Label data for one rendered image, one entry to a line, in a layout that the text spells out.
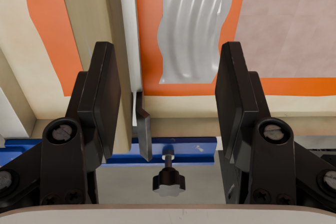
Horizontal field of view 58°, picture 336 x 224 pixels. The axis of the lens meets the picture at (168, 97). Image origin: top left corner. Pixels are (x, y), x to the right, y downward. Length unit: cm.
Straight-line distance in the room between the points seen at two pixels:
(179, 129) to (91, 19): 27
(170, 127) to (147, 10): 19
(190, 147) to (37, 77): 23
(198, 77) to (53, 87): 19
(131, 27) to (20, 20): 13
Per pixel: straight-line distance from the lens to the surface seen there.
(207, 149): 45
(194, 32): 34
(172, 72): 39
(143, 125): 35
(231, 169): 129
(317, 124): 51
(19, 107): 44
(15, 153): 48
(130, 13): 29
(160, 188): 42
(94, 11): 21
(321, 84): 46
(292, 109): 49
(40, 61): 40
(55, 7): 35
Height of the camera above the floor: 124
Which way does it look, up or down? 41 degrees down
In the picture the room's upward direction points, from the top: 178 degrees clockwise
